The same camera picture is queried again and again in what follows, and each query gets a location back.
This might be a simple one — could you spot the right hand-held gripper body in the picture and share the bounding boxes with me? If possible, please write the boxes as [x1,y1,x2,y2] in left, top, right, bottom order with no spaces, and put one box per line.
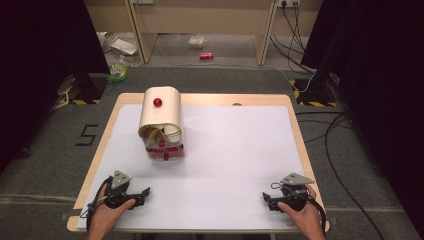
[270,172,316,213]

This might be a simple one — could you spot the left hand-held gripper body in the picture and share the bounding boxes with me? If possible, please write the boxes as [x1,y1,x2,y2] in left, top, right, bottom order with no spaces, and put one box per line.
[98,170,135,211]

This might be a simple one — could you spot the pile of red stick packets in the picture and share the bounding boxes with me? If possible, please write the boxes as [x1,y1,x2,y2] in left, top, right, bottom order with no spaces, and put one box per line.
[146,147,185,159]

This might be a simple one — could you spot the person's right hand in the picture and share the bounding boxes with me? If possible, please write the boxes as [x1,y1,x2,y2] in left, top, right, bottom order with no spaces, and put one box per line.
[277,184,326,236]

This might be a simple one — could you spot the person's left hand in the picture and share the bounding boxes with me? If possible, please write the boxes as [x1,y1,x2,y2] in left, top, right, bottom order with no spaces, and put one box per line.
[87,183,137,235]

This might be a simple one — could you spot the white table mat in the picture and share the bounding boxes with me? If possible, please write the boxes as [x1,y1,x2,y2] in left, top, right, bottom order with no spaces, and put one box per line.
[76,103,326,232]

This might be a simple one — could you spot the clear drawer with red knob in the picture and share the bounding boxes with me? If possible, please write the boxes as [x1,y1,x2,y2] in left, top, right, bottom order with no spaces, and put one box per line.
[144,134,185,150]

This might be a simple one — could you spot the black stand base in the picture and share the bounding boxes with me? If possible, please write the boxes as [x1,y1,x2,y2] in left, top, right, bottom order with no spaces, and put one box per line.
[69,71,108,102]
[292,65,338,108]

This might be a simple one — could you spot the green plastic bag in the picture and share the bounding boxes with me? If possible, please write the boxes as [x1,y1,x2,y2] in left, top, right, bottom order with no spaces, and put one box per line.
[106,60,131,84]

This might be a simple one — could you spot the black curtain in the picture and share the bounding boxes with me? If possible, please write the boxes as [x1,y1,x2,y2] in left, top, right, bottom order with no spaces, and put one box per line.
[0,0,111,175]
[300,0,424,231]

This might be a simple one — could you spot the clear plastic food container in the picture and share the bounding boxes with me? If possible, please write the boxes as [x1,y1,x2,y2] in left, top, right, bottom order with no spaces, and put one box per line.
[187,35,208,51]

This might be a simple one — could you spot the beige wooden desk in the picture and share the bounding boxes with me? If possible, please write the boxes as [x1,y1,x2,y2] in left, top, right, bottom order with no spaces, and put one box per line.
[83,0,324,67]

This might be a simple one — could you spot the left hand-held gripper black cable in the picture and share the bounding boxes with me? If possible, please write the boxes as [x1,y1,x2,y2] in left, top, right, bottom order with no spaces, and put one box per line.
[79,176,113,232]

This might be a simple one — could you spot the black floor cables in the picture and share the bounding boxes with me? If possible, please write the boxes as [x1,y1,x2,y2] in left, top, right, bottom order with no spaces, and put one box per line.
[294,111,388,240]

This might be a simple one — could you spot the black power cables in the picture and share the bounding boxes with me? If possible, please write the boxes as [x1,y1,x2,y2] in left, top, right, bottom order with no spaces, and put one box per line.
[269,2,316,74]

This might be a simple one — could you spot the white wall socket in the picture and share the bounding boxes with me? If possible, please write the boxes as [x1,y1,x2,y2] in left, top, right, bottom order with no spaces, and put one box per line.
[277,0,301,9]

